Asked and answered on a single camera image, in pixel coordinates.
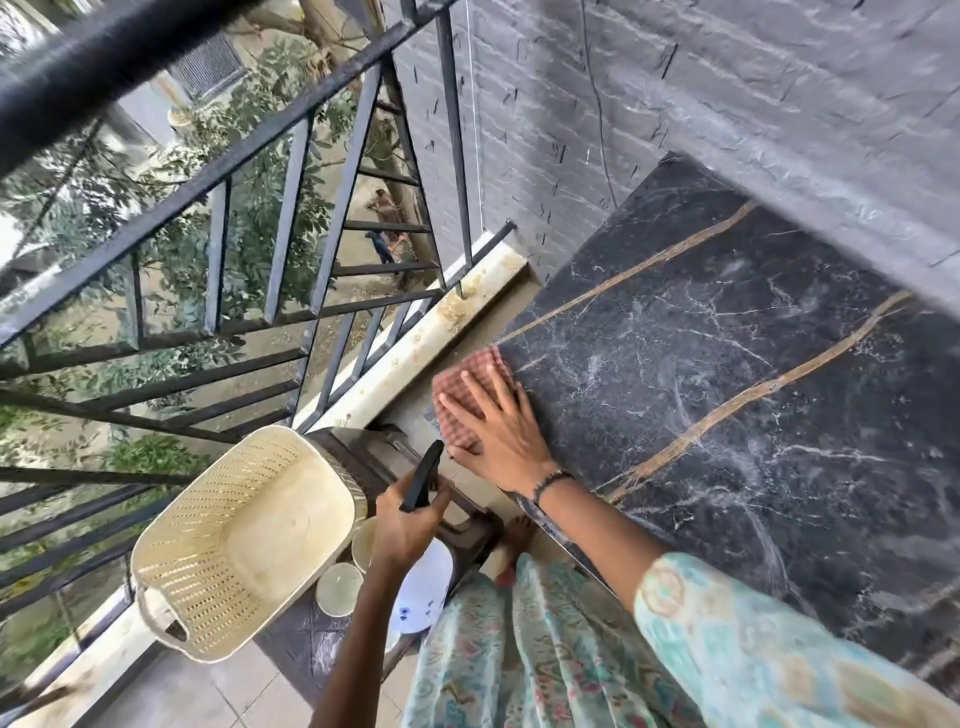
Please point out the person's right hand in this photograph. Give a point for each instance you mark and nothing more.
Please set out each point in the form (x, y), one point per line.
(506, 442)

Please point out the person's left hand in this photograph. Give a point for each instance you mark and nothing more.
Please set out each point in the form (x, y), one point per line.
(405, 532)

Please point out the cream floral cup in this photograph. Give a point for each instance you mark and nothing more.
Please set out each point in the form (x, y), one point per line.
(364, 544)

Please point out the white spray bottle black head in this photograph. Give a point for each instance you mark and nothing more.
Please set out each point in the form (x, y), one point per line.
(427, 585)

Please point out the brown checked cloth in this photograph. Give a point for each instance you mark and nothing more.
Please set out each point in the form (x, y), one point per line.
(457, 375)

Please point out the person's right forearm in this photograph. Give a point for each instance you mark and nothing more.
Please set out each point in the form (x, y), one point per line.
(600, 540)

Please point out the person's left forearm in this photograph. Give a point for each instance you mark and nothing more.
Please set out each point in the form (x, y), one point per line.
(360, 652)

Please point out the person's foot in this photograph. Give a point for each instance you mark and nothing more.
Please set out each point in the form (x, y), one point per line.
(516, 544)

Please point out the black marble table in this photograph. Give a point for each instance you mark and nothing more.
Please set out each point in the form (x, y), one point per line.
(712, 337)

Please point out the dark brown plastic stool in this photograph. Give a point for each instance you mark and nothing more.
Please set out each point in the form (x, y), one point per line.
(367, 457)

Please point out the white concrete ledge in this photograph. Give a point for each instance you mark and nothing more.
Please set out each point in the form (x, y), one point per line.
(420, 345)

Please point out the cream plastic basket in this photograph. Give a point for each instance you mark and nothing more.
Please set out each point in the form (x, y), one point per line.
(247, 540)

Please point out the green leafy tree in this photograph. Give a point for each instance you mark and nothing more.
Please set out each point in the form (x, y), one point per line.
(255, 217)

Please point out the grey louvred vent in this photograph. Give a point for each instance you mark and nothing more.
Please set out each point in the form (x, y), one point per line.
(210, 67)

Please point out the black metal railing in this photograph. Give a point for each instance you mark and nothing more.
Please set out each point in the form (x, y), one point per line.
(112, 52)

